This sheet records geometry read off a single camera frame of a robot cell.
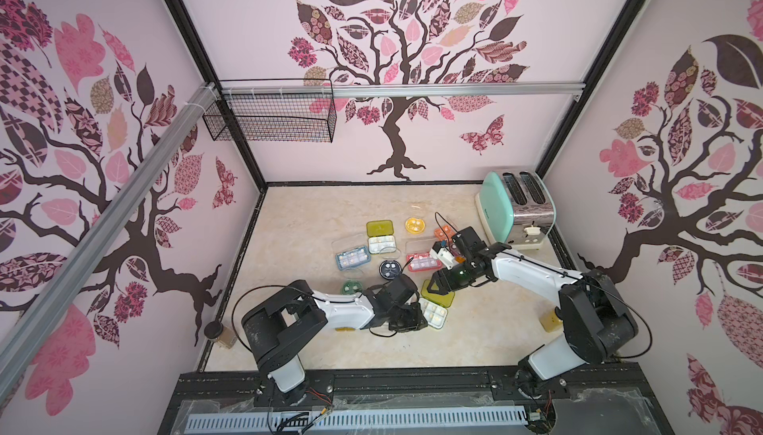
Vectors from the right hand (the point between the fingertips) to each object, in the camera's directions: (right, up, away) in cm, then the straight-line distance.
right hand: (436, 284), depth 87 cm
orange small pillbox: (+4, +14, +15) cm, 21 cm away
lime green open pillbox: (-17, +13, +17) cm, 27 cm away
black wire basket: (-52, +55, +8) cm, 76 cm away
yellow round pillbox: (-5, +17, +20) cm, 26 cm away
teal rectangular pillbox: (-27, +6, +11) cm, 29 cm away
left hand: (-3, -12, -4) cm, 13 cm away
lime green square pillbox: (+2, -4, -1) cm, 5 cm away
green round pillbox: (-26, -2, +4) cm, 27 cm away
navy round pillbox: (-14, +3, +9) cm, 17 cm away
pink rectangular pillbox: (-3, +5, +10) cm, 11 cm away
